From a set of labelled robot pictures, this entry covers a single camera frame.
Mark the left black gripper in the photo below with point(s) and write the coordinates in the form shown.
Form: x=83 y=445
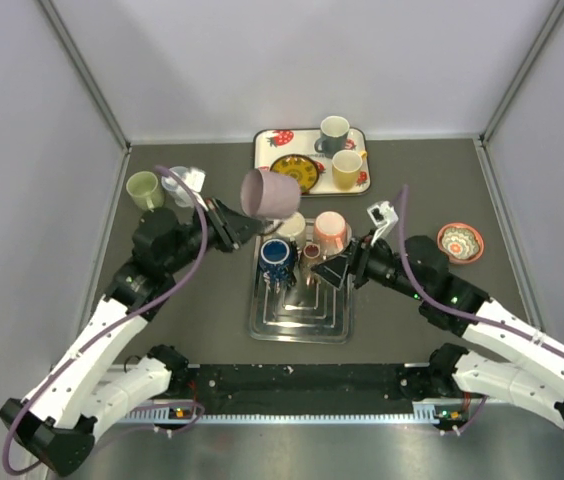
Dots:
x=232 y=227

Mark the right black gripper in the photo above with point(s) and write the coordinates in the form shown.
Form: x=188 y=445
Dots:
x=334 y=269

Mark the black gold mug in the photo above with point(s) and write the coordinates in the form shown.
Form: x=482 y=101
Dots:
x=311 y=253

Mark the mauve purple mug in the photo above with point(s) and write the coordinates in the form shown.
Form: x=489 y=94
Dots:
x=269 y=195

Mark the pink mug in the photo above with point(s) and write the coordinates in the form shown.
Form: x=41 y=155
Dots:
x=331 y=233

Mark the dark blue mug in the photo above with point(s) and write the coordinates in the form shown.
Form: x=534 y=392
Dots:
x=276 y=262

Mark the cream white mug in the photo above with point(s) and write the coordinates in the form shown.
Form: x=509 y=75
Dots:
x=293 y=229

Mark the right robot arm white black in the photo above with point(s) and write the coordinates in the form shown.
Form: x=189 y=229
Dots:
x=530 y=371

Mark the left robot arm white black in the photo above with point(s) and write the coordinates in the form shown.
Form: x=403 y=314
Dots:
x=61 y=420

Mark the light blue mug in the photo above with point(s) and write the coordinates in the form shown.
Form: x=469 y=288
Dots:
x=175 y=190

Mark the yellow mug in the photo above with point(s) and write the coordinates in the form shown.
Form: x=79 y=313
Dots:
x=346 y=167

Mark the light green mug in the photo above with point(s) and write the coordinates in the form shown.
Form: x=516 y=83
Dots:
x=145 y=190

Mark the grey green mug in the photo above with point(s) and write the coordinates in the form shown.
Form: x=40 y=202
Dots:
x=334 y=132

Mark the silver metal tray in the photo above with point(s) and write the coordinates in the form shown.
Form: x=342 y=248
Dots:
x=309 y=312

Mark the yellow patterned plate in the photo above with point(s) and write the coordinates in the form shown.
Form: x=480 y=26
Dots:
x=299 y=167

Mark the strawberry pattern white tray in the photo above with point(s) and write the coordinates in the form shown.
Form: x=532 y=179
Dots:
x=271 y=144

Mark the pink patterned bowl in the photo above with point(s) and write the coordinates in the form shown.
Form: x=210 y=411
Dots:
x=462 y=243

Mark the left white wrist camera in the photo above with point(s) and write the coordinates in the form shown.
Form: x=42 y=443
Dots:
x=194 y=179

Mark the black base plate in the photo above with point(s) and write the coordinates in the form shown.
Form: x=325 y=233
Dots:
x=305 y=389

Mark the grey slotted cable duct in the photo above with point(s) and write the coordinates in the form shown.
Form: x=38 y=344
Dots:
x=417 y=414

